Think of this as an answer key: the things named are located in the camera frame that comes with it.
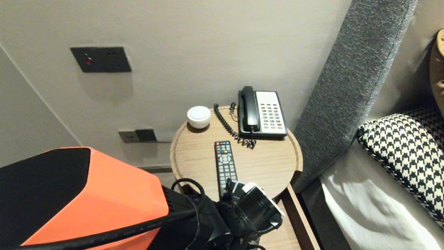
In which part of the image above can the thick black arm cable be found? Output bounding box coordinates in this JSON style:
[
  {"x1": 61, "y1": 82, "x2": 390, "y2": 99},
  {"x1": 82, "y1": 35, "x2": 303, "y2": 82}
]
[{"x1": 14, "y1": 208, "x2": 208, "y2": 250}]

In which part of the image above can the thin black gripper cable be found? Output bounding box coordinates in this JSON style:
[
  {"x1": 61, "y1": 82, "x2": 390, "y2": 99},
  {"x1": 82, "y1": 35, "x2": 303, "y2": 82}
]
[{"x1": 171, "y1": 178, "x2": 207, "y2": 250}]

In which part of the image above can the black and white desk telephone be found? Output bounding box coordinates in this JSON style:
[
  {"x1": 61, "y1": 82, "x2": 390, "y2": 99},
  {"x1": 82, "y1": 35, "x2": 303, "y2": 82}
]
[{"x1": 238, "y1": 90, "x2": 288, "y2": 140}]

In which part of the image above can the black and white wrist camera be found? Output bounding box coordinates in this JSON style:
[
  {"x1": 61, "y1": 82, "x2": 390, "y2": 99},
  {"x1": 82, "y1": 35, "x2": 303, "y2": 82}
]
[{"x1": 225, "y1": 179, "x2": 285, "y2": 240}]

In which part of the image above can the white bedding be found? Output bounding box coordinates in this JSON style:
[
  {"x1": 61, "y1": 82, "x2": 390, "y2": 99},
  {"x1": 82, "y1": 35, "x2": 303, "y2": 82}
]
[{"x1": 319, "y1": 139, "x2": 444, "y2": 250}]

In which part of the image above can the black coiled telephone cord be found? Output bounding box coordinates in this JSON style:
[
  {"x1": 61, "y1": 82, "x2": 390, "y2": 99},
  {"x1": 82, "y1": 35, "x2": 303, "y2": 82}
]
[{"x1": 213, "y1": 103, "x2": 257, "y2": 149}]

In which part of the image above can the round wooden side table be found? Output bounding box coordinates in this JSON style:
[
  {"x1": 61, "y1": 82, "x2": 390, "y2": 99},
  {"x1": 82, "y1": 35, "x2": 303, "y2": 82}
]
[{"x1": 170, "y1": 106, "x2": 303, "y2": 206}]

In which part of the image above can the white round bowl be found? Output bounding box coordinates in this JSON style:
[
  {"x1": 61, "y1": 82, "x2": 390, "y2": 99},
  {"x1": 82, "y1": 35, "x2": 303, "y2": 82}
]
[{"x1": 187, "y1": 106, "x2": 211, "y2": 129}]

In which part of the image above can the dark grey bed base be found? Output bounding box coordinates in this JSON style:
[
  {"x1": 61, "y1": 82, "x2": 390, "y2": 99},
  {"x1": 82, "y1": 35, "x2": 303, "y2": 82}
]
[{"x1": 300, "y1": 177, "x2": 351, "y2": 250}]

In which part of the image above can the tan brown cushion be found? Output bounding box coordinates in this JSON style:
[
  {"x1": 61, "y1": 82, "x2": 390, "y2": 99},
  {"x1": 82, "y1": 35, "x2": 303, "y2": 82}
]
[{"x1": 429, "y1": 30, "x2": 444, "y2": 118}]

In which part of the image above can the black telephone handset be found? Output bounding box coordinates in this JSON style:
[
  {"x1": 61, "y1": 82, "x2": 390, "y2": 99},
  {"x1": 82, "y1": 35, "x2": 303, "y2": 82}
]
[{"x1": 240, "y1": 86, "x2": 260, "y2": 132}]

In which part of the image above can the dark wall switch panel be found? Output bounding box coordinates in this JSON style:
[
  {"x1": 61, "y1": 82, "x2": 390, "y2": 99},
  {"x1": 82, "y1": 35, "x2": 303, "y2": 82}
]
[{"x1": 70, "y1": 47, "x2": 132, "y2": 73}]

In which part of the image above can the grey wall socket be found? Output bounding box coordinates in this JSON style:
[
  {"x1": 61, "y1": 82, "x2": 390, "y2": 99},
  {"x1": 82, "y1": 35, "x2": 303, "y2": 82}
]
[{"x1": 118, "y1": 130, "x2": 141, "y2": 143}]

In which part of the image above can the grey fabric headboard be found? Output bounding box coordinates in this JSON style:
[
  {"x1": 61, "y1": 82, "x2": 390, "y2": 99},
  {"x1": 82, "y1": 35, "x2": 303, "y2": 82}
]
[{"x1": 293, "y1": 0, "x2": 418, "y2": 193}]

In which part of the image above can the wooden curved-front drawer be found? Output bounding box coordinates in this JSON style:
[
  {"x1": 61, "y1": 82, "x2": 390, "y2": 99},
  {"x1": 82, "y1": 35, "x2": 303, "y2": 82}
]
[{"x1": 258, "y1": 184, "x2": 321, "y2": 250}]

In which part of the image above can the black white houndstooth pillow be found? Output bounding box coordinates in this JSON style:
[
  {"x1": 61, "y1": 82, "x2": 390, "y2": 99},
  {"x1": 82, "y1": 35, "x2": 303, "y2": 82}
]
[{"x1": 357, "y1": 106, "x2": 444, "y2": 228}]

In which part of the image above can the grey brown baseboard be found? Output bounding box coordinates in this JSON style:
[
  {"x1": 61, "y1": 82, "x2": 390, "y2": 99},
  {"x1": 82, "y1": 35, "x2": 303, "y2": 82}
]
[{"x1": 139, "y1": 165, "x2": 173, "y2": 173}]

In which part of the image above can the beige upholstered headboard panel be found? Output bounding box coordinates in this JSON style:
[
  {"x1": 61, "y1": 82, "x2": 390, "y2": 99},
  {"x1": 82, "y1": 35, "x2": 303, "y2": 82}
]
[{"x1": 368, "y1": 0, "x2": 444, "y2": 121}]

